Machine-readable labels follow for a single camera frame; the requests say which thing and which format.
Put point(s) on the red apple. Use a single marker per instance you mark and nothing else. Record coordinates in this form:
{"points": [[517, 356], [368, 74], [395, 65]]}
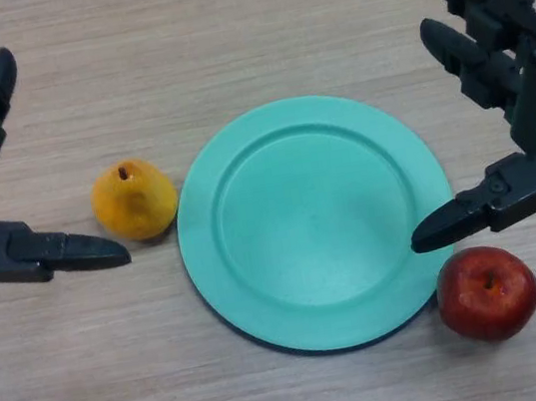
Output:
{"points": [[487, 294]]}

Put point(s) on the green round plate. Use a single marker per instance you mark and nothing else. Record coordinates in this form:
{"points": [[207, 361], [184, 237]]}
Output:
{"points": [[316, 223]]}

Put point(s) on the yellow pear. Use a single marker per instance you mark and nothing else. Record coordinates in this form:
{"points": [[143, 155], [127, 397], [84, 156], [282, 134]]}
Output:
{"points": [[134, 202]]}

